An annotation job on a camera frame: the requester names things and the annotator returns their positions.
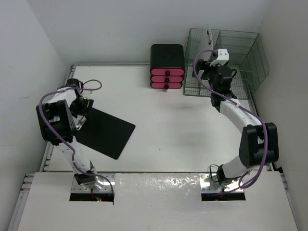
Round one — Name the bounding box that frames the transparent clipboard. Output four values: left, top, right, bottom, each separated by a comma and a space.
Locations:
193, 21, 215, 84

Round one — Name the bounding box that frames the pink bottom drawer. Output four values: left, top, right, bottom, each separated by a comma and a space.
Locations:
150, 82, 182, 90

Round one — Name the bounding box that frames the pink top drawer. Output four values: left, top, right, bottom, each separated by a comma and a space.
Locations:
150, 68, 185, 76

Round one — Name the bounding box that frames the black mouse pad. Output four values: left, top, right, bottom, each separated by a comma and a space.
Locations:
76, 108, 136, 160

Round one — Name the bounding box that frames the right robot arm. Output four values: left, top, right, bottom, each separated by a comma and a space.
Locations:
192, 59, 279, 185

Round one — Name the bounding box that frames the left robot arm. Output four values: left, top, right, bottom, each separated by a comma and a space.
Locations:
36, 78, 97, 188

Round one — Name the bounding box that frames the black drawer cabinet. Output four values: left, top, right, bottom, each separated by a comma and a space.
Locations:
150, 44, 185, 83

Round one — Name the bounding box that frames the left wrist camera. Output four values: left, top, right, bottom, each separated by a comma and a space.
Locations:
82, 89, 93, 97

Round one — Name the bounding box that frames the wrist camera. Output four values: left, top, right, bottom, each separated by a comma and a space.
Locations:
210, 49, 229, 66
82, 89, 93, 97

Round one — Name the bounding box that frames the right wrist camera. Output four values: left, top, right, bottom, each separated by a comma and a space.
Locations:
210, 49, 229, 66

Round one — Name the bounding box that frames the green wire mesh organizer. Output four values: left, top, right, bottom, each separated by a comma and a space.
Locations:
183, 28, 270, 100

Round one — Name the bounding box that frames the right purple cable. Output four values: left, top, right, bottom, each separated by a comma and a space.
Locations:
194, 49, 269, 193

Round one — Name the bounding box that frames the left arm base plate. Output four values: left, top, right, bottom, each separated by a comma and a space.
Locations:
70, 172, 116, 193

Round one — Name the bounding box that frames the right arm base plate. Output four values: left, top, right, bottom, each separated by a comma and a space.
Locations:
199, 172, 244, 194

